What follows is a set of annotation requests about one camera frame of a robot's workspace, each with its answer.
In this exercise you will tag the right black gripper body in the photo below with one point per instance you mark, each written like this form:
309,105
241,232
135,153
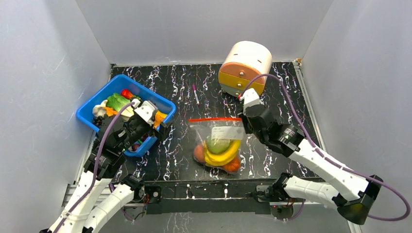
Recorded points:
252,117

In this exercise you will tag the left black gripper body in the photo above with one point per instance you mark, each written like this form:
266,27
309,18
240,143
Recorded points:
137,129

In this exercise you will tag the peach fruit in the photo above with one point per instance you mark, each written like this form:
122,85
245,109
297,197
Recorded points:
198,154

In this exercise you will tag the clear zip top bag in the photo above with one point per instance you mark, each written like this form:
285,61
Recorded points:
217,127

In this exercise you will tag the green cabbage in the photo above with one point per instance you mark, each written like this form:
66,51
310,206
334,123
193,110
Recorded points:
217,145

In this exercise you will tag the orange tangerine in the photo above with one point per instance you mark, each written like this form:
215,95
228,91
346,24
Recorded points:
233,166

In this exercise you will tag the yellow banana bunch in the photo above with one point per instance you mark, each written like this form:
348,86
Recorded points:
224,158

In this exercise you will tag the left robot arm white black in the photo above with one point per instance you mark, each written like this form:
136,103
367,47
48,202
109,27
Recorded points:
82,214

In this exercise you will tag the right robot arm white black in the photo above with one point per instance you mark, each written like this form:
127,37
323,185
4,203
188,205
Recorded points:
351,195

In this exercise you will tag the orange carrot piece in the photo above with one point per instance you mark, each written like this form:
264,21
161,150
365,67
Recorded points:
110,111

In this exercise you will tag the green leafy vegetable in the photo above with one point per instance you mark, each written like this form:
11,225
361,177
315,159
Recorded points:
116,101

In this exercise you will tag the red bell pepper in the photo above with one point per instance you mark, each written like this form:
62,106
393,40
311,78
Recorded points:
127,94

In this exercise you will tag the blue plastic bin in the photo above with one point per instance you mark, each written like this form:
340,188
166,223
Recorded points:
96,93

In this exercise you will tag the white garlic bulb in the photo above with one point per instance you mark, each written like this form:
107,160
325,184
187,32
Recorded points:
99,110

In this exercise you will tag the pink marker pen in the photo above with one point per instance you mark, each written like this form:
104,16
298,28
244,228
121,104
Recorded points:
195,94

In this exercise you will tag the round pastel drawer cabinet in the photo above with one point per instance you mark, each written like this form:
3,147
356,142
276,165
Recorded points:
245,61

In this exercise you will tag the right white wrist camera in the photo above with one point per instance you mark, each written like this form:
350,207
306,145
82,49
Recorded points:
249,98

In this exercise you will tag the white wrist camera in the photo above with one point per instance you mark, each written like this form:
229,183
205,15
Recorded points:
146,110
249,98

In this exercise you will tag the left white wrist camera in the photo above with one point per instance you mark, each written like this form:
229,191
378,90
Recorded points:
146,110

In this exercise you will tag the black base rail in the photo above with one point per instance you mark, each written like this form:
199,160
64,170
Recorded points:
215,196

